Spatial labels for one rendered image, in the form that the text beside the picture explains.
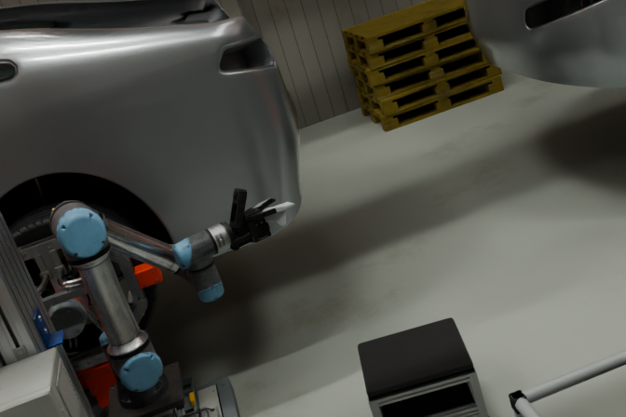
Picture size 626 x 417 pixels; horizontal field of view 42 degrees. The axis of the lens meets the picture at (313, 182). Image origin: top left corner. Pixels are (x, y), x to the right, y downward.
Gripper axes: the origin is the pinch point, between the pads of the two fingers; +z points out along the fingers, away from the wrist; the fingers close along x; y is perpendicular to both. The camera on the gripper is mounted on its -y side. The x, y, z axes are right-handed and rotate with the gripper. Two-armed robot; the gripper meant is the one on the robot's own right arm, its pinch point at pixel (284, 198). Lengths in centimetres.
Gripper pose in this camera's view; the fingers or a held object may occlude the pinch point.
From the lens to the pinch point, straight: 237.0
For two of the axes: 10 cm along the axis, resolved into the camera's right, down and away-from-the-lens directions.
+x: 4.1, 0.6, -9.1
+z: 8.5, -4.0, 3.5
